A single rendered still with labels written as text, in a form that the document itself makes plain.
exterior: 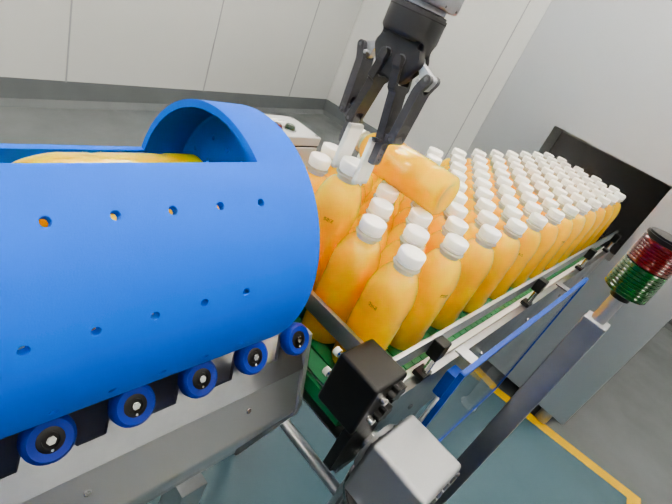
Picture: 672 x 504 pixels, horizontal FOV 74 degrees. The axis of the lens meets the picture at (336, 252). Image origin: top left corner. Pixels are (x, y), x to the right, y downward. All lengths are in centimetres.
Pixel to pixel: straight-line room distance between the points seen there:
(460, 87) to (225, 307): 461
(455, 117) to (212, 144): 442
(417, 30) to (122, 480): 60
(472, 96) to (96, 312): 466
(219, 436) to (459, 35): 466
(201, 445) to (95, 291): 33
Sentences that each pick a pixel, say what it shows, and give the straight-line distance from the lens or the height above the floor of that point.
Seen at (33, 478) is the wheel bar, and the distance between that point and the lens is 52.
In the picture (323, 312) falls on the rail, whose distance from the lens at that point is 68.
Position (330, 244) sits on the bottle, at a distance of 69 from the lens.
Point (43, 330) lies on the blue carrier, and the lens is 34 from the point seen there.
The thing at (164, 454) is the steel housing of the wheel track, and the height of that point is 88.
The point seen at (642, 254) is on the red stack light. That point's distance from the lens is 77.
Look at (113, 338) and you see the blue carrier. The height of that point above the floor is 112.
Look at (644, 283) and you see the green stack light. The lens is 77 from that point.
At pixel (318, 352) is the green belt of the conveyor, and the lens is 72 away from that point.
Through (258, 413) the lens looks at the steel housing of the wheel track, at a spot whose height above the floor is 87.
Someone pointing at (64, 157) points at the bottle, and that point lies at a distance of 49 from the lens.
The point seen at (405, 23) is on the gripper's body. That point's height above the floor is 136.
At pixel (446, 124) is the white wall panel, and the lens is 495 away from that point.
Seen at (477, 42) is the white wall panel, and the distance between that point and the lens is 492.
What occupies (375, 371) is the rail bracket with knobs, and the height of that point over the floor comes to 100.
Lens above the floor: 138
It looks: 29 degrees down
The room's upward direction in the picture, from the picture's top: 25 degrees clockwise
